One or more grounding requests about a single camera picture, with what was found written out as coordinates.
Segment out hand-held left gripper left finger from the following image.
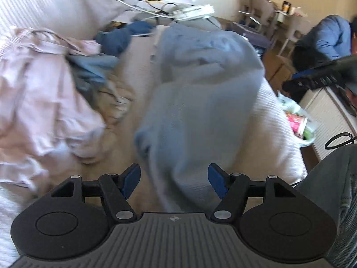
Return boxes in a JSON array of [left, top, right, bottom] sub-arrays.
[[51, 163, 141, 224]]

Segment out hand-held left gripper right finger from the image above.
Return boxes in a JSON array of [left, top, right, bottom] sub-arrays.
[[208, 163, 298, 224]]

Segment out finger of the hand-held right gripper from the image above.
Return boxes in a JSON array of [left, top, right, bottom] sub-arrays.
[[291, 71, 314, 90]]

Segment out light blue sweatshirt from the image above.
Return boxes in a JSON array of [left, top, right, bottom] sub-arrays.
[[134, 22, 266, 215]]

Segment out pink pants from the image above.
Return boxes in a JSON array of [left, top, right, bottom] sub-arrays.
[[0, 26, 112, 188]]

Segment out cardboard box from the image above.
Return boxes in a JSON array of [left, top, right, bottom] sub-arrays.
[[265, 54, 296, 90]]

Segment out pink snack cup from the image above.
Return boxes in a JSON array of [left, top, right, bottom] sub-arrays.
[[287, 113, 307, 135]]

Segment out beige chair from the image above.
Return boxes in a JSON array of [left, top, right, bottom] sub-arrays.
[[238, 0, 278, 34], [279, 19, 306, 58]]

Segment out plastic-lined waste basket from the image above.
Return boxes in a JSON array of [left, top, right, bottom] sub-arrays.
[[277, 93, 317, 147]]

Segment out dark electric heater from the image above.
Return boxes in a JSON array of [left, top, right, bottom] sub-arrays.
[[226, 22, 272, 59]]

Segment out white dining table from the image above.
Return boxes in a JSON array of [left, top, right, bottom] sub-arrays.
[[275, 1, 307, 25]]

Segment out beige cloth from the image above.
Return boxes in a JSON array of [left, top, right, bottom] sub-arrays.
[[92, 73, 137, 123]]

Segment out grey folded cloth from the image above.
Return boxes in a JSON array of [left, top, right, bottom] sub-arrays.
[[156, 15, 224, 34]]

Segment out person's trouser leg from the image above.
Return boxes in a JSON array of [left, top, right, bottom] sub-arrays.
[[294, 144, 357, 268]]

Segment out blue-grey cloth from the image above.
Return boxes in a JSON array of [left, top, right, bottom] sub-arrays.
[[65, 54, 120, 95]]

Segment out white power strip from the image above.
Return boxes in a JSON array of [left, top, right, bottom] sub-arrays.
[[171, 4, 215, 22]]

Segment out dark blue cloth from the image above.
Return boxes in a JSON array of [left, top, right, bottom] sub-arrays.
[[95, 21, 157, 55]]

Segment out black cable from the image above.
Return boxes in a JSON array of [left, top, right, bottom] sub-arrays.
[[325, 132, 357, 150]]

